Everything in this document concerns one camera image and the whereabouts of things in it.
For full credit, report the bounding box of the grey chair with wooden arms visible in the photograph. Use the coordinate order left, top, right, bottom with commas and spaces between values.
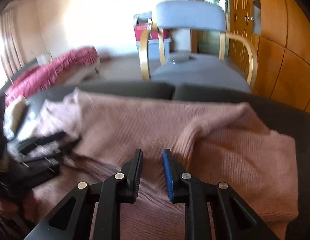
139, 0, 258, 93

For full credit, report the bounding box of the smartphone on chair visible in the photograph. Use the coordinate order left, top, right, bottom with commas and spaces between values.
171, 54, 193, 65

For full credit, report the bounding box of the wooden wardrobe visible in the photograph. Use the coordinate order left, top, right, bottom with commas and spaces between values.
254, 0, 310, 113

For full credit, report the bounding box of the grey plastic bin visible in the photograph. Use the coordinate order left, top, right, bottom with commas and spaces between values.
148, 38, 171, 60

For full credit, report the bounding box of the pink knit sweater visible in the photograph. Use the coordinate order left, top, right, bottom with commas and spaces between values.
22, 87, 299, 240

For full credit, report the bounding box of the pink ruffled bedding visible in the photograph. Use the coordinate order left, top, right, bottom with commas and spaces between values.
5, 47, 99, 106

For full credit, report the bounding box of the striped curtain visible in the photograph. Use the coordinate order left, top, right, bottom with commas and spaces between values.
0, 9, 24, 80

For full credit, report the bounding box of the person's hand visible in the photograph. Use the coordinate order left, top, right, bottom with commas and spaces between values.
0, 199, 19, 217

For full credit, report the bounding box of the white knit folded garment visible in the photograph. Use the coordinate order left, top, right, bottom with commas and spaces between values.
3, 95, 26, 139

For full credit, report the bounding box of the red storage box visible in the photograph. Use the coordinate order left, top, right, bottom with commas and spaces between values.
133, 24, 171, 42

